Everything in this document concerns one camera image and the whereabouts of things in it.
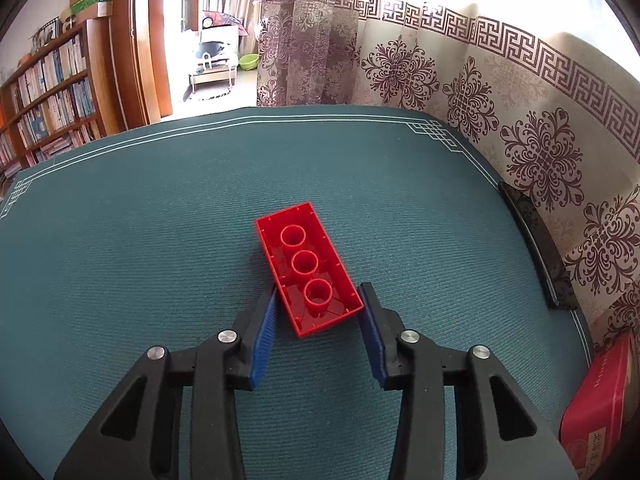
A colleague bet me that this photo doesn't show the black smartphone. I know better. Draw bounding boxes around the black smartphone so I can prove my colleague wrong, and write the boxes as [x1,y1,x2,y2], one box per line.
[499,181,580,311]

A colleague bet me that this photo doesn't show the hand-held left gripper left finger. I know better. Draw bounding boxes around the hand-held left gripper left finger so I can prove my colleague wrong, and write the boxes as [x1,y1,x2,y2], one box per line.
[52,287,279,480]

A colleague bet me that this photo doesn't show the sheer patterned curtain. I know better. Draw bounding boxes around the sheer patterned curtain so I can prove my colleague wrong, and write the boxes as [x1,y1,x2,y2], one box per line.
[256,0,368,108]

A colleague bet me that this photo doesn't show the framed photo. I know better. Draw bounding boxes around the framed photo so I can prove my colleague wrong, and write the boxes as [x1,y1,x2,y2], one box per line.
[31,19,62,50]

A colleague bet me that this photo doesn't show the green cardboard box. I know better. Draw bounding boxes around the green cardboard box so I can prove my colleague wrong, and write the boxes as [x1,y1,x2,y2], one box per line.
[69,0,115,17]

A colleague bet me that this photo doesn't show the red tin box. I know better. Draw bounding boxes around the red tin box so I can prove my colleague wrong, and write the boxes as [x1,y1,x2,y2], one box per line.
[559,332,640,480]

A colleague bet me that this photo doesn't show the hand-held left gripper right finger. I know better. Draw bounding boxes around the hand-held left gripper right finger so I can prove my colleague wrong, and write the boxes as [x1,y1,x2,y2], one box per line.
[359,282,581,480]

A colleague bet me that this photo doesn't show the wooden door frame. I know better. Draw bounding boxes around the wooden door frame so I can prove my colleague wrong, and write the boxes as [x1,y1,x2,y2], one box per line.
[107,0,173,133]

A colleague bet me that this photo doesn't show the green felt desktop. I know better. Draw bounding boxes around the green felt desktop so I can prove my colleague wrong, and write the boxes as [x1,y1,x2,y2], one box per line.
[0,105,596,480]

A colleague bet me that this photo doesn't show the red toy block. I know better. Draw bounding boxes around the red toy block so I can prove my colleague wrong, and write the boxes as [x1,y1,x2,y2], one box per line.
[255,202,363,338]

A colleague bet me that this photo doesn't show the black round pot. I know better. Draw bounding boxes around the black round pot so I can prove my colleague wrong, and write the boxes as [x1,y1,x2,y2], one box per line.
[196,40,233,58]

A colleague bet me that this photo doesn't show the small low table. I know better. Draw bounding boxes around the small low table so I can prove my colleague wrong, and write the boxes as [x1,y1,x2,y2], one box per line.
[189,55,238,102]

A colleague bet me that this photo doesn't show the rows of shelved books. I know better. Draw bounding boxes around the rows of shelved books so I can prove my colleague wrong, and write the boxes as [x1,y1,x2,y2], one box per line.
[0,35,103,176]

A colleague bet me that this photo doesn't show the wooden bookshelf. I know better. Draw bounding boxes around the wooden bookshelf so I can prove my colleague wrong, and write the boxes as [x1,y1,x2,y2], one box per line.
[0,20,123,181]

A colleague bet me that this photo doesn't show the patterned beige curtain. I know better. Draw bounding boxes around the patterned beige curtain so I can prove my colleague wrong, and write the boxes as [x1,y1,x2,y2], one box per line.
[350,0,640,351]

